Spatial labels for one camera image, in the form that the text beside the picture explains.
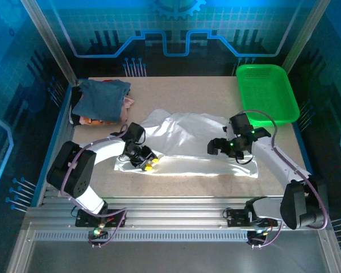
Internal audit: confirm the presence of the orange folded t-shirt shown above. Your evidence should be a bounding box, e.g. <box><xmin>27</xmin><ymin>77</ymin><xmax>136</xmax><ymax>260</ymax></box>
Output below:
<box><xmin>78</xmin><ymin>115</ymin><xmax>119</xmax><ymax>126</ymax></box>

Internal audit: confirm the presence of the pile of folded clothes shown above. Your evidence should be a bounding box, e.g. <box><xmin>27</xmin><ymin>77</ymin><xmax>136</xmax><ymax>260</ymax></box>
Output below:
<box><xmin>72</xmin><ymin>79</ymin><xmax>131</xmax><ymax>123</ymax></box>

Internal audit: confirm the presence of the green plastic basket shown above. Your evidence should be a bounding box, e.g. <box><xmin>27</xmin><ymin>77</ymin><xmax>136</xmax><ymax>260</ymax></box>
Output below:
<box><xmin>235</xmin><ymin>64</ymin><xmax>301</xmax><ymax>127</ymax></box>

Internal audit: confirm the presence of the aluminium frame rail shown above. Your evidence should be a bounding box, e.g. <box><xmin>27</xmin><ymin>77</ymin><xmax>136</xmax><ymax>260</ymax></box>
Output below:
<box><xmin>22</xmin><ymin>196</ymin><xmax>332</xmax><ymax>242</ymax></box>

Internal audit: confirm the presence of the black folded t-shirt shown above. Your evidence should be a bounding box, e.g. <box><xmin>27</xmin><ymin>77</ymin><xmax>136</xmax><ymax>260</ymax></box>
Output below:
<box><xmin>69</xmin><ymin>86</ymin><xmax>85</xmax><ymax>126</ymax></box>

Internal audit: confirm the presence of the blue table edge strip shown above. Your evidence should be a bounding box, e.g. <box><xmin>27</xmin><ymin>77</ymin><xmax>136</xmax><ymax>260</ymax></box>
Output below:
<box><xmin>292</xmin><ymin>125</ymin><xmax>325</xmax><ymax>207</ymax></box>
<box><xmin>30</xmin><ymin>85</ymin><xmax>73</xmax><ymax>207</ymax></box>

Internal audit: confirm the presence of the pink folded t-shirt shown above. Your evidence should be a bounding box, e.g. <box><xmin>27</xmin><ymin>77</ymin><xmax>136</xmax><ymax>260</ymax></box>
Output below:
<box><xmin>119</xmin><ymin>95</ymin><xmax>136</xmax><ymax>123</ymax></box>

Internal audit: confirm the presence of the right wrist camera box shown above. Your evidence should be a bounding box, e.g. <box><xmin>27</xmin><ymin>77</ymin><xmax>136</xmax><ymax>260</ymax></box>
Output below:
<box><xmin>229</xmin><ymin>113</ymin><xmax>249</xmax><ymax>134</ymax></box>

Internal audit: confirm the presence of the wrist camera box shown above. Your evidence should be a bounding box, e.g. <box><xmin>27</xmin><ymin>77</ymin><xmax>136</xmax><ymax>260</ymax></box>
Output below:
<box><xmin>229</xmin><ymin>113</ymin><xmax>249</xmax><ymax>134</ymax></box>
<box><xmin>127</xmin><ymin>122</ymin><xmax>146</xmax><ymax>142</ymax></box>

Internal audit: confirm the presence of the aluminium frame post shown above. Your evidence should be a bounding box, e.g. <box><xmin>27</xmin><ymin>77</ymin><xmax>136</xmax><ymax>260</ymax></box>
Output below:
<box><xmin>276</xmin><ymin>0</ymin><xmax>332</xmax><ymax>84</ymax></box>
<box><xmin>20</xmin><ymin>0</ymin><xmax>78</xmax><ymax>86</ymax></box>

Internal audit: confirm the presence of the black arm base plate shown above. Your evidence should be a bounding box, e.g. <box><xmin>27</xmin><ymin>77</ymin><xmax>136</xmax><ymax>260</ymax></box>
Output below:
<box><xmin>75</xmin><ymin>209</ymin><xmax>127</xmax><ymax>228</ymax></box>
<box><xmin>226</xmin><ymin>209</ymin><xmax>278</xmax><ymax>228</ymax></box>

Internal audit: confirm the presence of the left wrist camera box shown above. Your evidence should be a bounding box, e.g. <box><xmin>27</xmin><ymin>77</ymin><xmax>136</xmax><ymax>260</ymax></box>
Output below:
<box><xmin>127</xmin><ymin>122</ymin><xmax>146</xmax><ymax>142</ymax></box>

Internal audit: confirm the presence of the small LED electronics board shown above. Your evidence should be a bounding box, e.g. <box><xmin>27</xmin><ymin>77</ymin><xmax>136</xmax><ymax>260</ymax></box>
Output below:
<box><xmin>247</xmin><ymin>229</ymin><xmax>269</xmax><ymax>248</ymax></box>
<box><xmin>88</xmin><ymin>227</ymin><xmax>109</xmax><ymax>248</ymax></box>

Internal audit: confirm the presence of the slotted grey cable duct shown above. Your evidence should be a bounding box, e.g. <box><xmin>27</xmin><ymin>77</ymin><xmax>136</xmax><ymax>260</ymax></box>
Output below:
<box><xmin>34</xmin><ymin>231</ymin><xmax>251</xmax><ymax>242</ymax></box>

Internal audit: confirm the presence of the white t-shirt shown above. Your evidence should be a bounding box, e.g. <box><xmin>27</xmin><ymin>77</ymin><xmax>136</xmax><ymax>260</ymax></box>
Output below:
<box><xmin>113</xmin><ymin>107</ymin><xmax>259</xmax><ymax>179</ymax></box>

